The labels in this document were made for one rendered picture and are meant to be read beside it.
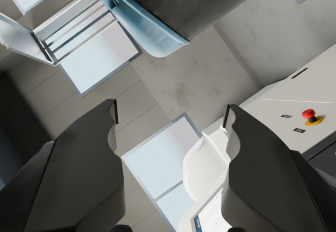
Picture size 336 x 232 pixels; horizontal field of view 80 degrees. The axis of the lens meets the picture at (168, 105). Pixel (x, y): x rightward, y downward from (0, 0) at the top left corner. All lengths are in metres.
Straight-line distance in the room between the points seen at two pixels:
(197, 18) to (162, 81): 2.63
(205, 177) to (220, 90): 1.30
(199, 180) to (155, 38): 1.89
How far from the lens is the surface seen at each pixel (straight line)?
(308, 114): 0.77
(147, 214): 3.19
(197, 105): 2.81
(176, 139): 2.82
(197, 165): 2.00
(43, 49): 3.09
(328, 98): 0.90
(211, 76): 2.87
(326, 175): 0.58
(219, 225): 1.11
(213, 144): 1.94
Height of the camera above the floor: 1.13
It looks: 2 degrees up
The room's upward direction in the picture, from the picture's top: 125 degrees counter-clockwise
